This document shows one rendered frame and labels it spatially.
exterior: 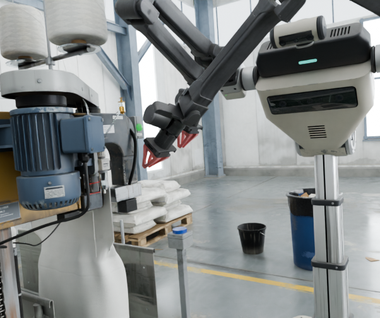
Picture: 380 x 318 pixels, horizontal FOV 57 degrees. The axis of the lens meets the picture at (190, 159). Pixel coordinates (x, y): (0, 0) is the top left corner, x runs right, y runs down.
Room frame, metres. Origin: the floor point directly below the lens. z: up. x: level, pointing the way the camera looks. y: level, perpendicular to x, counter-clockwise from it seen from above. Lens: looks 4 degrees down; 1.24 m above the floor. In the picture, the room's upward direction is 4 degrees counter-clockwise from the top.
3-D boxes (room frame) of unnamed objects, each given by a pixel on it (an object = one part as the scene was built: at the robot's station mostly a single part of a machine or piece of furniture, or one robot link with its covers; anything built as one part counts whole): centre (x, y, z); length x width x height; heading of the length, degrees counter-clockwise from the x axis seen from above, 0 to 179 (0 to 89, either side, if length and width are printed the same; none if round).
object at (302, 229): (3.08, -1.08, 0.32); 0.51 x 0.48 x 0.65; 148
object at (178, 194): (4.66, 0.36, 0.44); 0.68 x 0.44 x 0.15; 148
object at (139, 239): (4.50, 0.68, 0.07); 1.20 x 0.82 x 0.14; 150
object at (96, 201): (1.18, 0.36, 1.04); 0.08 x 0.06 x 0.05; 148
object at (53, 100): (0.89, 0.37, 1.35); 0.12 x 0.12 x 0.04
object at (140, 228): (4.19, 0.85, 0.20); 0.66 x 0.44 x 0.12; 58
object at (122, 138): (1.35, 0.40, 1.21); 0.30 x 0.25 x 0.30; 58
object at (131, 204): (1.37, 0.25, 0.98); 0.09 x 0.05 x 0.05; 148
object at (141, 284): (1.82, 0.63, 0.54); 1.05 x 0.02 x 0.41; 58
